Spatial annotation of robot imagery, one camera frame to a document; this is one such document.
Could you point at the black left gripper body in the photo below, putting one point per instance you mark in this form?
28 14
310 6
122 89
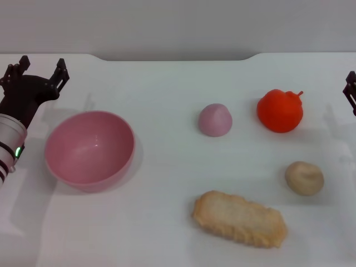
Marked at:
25 91

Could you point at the pink dome-shaped bun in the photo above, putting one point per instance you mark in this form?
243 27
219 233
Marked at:
214 121

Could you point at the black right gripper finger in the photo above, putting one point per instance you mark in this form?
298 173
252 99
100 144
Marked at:
351 89

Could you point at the fried breaded cutlet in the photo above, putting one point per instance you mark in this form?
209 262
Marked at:
239 219

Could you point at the pink plastic bowl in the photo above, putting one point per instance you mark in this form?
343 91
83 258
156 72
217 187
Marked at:
89 150

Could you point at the orange toy fruit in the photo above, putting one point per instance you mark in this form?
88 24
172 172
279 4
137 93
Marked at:
279 112

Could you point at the beige round bun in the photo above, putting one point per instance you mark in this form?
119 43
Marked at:
304 178

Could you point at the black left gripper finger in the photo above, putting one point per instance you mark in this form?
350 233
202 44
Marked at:
16 68
59 75

